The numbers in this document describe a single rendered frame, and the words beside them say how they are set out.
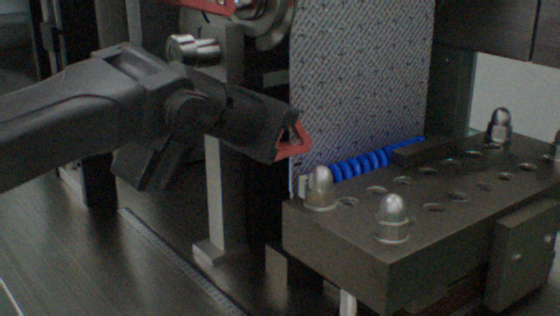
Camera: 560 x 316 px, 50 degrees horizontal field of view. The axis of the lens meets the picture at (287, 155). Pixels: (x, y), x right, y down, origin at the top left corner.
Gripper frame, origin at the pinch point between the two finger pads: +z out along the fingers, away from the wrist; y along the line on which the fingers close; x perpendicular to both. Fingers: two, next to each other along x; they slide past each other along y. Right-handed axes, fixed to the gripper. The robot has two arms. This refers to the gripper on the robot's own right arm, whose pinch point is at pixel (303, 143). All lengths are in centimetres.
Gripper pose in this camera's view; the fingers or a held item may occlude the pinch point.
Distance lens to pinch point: 71.7
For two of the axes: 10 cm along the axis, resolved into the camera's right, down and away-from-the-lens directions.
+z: 6.8, 2.5, 6.8
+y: 6.1, 3.1, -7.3
